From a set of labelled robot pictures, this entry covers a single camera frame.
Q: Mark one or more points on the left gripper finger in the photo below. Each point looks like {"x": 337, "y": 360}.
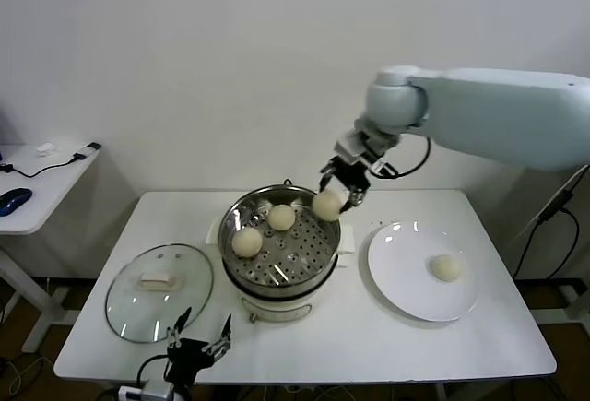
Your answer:
{"x": 173, "y": 334}
{"x": 220, "y": 343}

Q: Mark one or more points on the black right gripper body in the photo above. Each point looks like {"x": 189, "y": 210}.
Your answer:
{"x": 352, "y": 176}

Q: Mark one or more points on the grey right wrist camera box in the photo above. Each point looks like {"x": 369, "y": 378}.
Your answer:
{"x": 352, "y": 146}

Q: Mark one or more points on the white round plate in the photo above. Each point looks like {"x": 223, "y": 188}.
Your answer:
{"x": 405, "y": 276}

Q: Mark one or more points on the small black device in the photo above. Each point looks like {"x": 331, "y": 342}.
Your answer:
{"x": 93, "y": 146}

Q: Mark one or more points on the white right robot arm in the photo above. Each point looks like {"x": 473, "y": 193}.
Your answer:
{"x": 484, "y": 110}

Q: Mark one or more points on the white steamed baozi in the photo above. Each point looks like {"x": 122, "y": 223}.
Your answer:
{"x": 281, "y": 217}
{"x": 247, "y": 242}
{"x": 446, "y": 267}
{"x": 327, "y": 206}

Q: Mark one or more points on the white side desk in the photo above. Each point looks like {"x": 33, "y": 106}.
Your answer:
{"x": 50, "y": 198}

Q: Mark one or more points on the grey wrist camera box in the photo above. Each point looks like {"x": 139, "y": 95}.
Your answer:
{"x": 154, "y": 392}
{"x": 352, "y": 146}

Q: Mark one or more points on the blue computer mouse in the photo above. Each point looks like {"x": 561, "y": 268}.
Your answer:
{"x": 15, "y": 200}

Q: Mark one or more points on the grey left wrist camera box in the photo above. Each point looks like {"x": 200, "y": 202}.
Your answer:
{"x": 154, "y": 392}

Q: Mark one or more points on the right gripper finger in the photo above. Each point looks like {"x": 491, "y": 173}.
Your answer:
{"x": 354, "y": 198}
{"x": 326, "y": 176}

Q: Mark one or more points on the stainless steel steamer pot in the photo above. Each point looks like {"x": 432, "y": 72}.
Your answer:
{"x": 276, "y": 311}

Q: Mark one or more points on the black power adapter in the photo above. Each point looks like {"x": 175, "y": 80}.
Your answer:
{"x": 555, "y": 205}

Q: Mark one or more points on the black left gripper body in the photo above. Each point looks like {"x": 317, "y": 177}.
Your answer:
{"x": 186, "y": 356}

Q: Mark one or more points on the stainless steel steamer basket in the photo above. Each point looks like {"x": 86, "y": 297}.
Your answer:
{"x": 299, "y": 263}

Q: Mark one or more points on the small white case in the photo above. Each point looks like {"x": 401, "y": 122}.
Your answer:
{"x": 46, "y": 149}

